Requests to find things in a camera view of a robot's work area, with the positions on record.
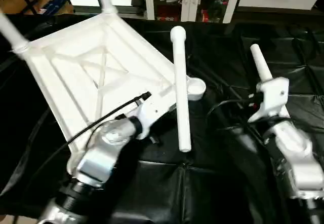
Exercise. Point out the white plastic table top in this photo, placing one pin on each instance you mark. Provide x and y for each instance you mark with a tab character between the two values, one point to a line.
86	67

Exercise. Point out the black mat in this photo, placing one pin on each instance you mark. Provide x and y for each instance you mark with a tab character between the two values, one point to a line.
228	173

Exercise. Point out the blue box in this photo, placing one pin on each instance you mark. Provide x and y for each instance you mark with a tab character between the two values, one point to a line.
53	3

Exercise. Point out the small brown cardboard box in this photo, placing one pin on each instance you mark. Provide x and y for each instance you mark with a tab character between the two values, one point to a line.
15	1

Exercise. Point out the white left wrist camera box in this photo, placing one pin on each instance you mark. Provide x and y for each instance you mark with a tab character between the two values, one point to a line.
149	112

